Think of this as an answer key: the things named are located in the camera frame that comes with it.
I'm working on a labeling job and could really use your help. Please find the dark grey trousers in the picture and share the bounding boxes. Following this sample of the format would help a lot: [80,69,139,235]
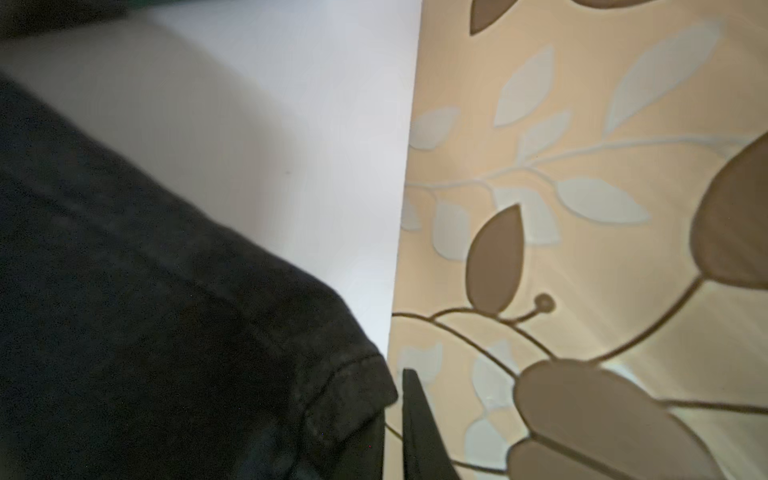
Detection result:
[0,0,400,480]

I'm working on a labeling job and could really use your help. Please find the teal plastic basket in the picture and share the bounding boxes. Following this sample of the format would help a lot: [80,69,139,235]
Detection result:
[124,0,189,10]

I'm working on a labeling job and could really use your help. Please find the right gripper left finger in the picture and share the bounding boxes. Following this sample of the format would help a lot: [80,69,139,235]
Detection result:
[341,412,385,480]

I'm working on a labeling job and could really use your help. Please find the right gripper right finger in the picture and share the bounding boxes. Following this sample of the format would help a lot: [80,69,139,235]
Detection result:
[401,369,460,480]

